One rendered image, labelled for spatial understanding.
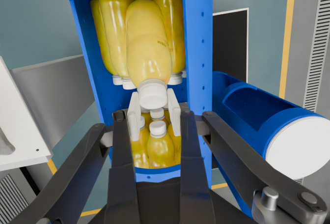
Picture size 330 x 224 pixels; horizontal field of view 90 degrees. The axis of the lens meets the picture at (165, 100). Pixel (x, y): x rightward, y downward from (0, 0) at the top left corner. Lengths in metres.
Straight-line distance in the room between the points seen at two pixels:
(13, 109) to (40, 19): 1.14
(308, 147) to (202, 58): 0.61
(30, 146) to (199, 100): 0.57
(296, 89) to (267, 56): 0.51
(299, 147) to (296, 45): 1.37
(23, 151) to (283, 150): 0.90
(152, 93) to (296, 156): 0.69
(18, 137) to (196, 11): 0.63
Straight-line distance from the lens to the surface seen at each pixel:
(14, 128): 0.70
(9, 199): 2.17
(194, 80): 0.30
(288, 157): 0.80
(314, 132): 0.80
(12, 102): 0.66
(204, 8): 0.32
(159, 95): 0.21
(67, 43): 1.64
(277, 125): 0.73
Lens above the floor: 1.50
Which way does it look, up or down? 69 degrees down
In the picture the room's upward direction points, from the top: 165 degrees clockwise
